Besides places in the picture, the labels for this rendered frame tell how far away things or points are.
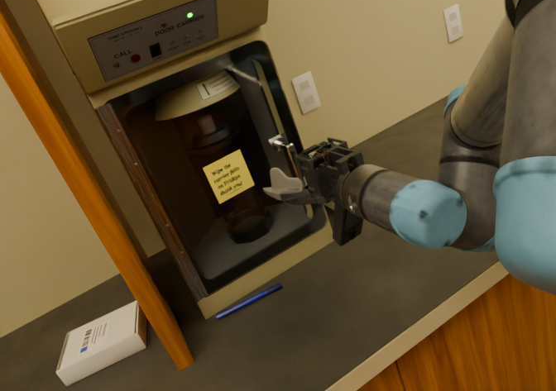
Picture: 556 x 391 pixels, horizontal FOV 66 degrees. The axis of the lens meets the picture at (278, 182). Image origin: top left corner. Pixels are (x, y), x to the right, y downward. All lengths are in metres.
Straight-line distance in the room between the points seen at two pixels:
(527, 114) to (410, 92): 1.37
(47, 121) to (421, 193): 0.48
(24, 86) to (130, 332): 0.49
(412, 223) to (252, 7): 0.43
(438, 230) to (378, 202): 0.08
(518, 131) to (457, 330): 0.66
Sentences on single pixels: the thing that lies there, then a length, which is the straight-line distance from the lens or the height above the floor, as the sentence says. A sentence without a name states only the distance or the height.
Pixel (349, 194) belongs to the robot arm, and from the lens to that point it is 0.58.
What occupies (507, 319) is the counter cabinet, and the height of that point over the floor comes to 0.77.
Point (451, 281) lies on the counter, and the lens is 0.78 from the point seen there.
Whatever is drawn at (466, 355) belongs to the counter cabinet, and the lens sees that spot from 0.91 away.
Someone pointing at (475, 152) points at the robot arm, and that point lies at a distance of 0.60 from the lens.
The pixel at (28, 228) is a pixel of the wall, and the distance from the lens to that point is 1.22.
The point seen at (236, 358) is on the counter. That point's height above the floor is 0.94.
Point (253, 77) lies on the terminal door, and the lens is 0.78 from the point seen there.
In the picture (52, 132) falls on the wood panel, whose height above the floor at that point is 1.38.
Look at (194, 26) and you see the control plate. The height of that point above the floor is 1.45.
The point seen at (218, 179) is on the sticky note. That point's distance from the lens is 0.78.
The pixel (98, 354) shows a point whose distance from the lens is 0.92.
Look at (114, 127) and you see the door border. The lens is 0.73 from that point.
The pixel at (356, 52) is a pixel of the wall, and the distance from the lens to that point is 1.43.
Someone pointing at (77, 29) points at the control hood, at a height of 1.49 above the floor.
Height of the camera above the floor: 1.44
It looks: 22 degrees down
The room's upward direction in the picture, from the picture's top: 21 degrees counter-clockwise
